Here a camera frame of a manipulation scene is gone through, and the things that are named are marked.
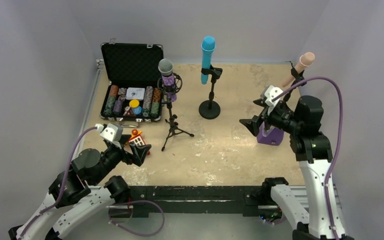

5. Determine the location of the black round-base mic stand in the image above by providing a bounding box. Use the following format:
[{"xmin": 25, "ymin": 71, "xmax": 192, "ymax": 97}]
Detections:
[
  {"xmin": 282, "ymin": 67, "xmax": 305, "ymax": 103},
  {"xmin": 198, "ymin": 65, "xmax": 223, "ymax": 120}
]

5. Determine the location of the pink toy microphone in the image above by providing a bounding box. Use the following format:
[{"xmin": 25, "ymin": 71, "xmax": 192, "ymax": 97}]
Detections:
[{"xmin": 281, "ymin": 52, "xmax": 316, "ymax": 88}]

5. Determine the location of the black tripod mic stand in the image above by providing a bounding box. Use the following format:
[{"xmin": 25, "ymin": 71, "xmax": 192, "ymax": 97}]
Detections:
[{"xmin": 156, "ymin": 71, "xmax": 196, "ymax": 153}]

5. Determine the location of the blue toy microphone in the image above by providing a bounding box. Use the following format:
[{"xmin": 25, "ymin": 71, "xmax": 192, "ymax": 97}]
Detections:
[{"xmin": 201, "ymin": 36, "xmax": 216, "ymax": 70}]

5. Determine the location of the purple glitter microphone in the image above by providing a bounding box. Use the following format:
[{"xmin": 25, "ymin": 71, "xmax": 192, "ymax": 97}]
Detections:
[{"xmin": 158, "ymin": 58, "xmax": 177, "ymax": 102}]

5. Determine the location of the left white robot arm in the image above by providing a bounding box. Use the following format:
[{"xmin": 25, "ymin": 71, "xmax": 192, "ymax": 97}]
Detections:
[{"xmin": 8, "ymin": 142, "xmax": 152, "ymax": 240}]

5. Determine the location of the red yellow toy block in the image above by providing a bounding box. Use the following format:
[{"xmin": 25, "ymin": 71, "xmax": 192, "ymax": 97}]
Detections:
[{"xmin": 123, "ymin": 128, "xmax": 146, "ymax": 149}]

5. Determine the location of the purple metronome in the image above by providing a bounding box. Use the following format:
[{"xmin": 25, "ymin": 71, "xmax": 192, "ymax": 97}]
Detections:
[{"xmin": 256, "ymin": 122, "xmax": 285, "ymax": 146}]

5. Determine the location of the triangular all-in marker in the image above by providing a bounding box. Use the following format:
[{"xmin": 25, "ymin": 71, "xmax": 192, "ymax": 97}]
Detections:
[{"xmin": 123, "ymin": 106, "xmax": 136, "ymax": 117}]

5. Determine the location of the blue small blind chip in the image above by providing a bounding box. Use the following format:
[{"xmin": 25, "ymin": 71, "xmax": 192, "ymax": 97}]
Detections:
[{"xmin": 131, "ymin": 106, "xmax": 142, "ymax": 116}]

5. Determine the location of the yellow round chip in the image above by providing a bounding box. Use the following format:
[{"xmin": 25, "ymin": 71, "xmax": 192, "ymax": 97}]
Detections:
[{"xmin": 129, "ymin": 99, "xmax": 140, "ymax": 109}]

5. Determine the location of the black poker chip case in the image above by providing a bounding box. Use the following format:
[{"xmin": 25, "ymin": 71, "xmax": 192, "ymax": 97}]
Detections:
[{"xmin": 99, "ymin": 42, "xmax": 164, "ymax": 123}]

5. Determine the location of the white playing card deck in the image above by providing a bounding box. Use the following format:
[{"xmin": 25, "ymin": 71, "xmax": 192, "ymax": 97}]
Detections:
[{"xmin": 125, "ymin": 87, "xmax": 146, "ymax": 101}]

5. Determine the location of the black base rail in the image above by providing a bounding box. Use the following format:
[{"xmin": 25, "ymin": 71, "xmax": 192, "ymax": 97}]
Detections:
[{"xmin": 47, "ymin": 184, "xmax": 342, "ymax": 220}]

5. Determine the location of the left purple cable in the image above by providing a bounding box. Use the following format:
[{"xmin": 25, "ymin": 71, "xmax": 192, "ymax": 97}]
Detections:
[{"xmin": 16, "ymin": 125, "xmax": 166, "ymax": 240}]

